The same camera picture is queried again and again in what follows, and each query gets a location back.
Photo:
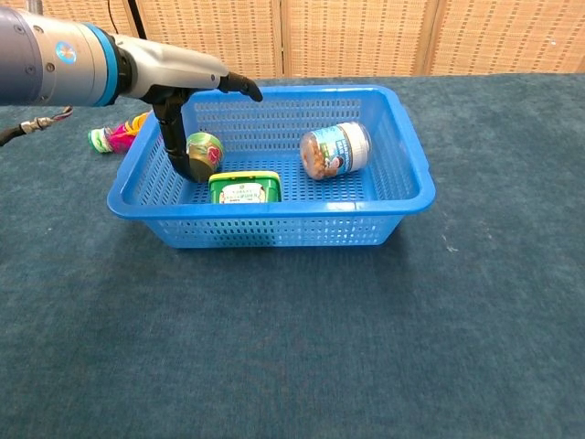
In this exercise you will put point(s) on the left black grey robot hand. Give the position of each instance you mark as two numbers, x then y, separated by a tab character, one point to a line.
173	68

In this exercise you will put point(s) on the colourful feather shuttlecock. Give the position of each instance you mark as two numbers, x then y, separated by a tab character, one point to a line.
119	137

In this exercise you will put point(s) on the small green tin can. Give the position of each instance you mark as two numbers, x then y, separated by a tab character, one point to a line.
208	155

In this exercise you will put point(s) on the green box with yellow lid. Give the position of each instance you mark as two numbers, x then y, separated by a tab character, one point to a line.
244	189

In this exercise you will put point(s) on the clear jar with blue label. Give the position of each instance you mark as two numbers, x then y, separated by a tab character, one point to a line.
333	151

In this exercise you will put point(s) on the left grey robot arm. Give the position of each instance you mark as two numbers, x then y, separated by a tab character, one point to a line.
45	59

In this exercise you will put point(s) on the woven bamboo folding screen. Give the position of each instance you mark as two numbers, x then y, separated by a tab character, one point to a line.
356	36

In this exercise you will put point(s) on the blue plastic mesh basket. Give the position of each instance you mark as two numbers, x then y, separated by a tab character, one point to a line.
274	228

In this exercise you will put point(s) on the teal carpet table cloth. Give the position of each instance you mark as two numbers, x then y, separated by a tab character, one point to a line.
292	343

